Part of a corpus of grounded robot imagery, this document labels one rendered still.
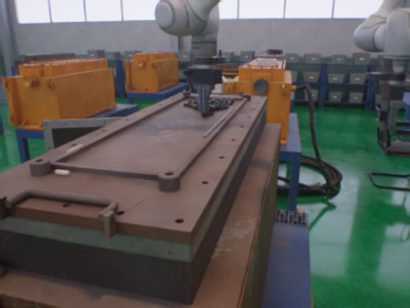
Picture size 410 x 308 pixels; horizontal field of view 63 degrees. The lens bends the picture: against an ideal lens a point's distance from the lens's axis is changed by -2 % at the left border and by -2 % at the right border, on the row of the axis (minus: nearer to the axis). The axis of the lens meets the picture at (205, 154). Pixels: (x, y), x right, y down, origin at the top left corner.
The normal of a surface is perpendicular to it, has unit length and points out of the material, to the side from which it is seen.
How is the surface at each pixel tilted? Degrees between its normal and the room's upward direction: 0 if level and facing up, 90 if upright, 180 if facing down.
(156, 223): 0
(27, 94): 90
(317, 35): 90
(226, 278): 0
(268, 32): 90
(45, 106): 90
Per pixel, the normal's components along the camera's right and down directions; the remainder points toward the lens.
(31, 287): 0.00, -0.95
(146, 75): -0.24, 0.31
